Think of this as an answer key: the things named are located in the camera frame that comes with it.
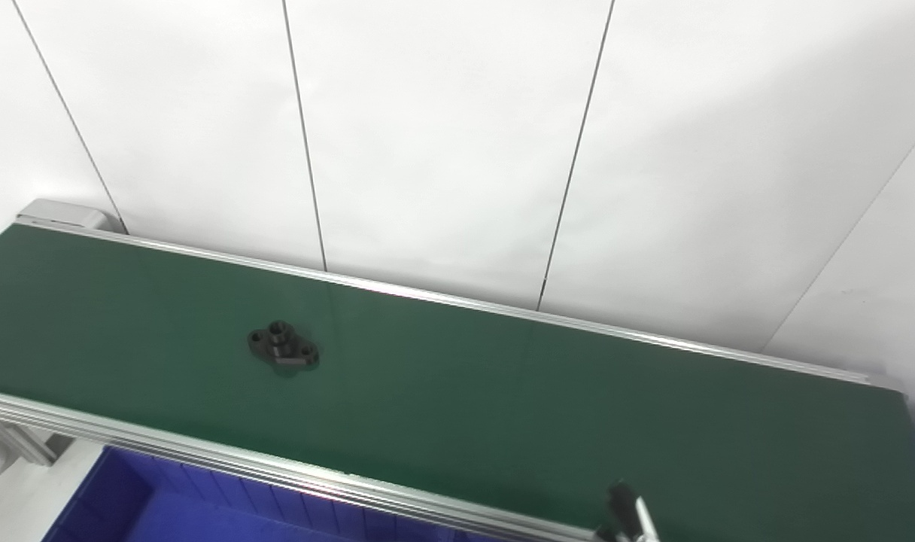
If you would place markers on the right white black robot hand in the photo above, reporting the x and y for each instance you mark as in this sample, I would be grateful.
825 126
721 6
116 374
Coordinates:
629 519

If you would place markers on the black flanged machine part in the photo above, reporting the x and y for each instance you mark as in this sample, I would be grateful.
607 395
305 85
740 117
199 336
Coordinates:
283 346

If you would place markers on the green conveyor belt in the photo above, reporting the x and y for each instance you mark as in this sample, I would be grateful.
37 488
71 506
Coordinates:
503 391
202 455

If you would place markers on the blue plastic bin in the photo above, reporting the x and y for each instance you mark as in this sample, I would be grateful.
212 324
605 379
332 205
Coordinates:
164 512

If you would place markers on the white conveyor support bracket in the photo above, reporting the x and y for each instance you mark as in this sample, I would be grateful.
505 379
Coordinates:
6 452

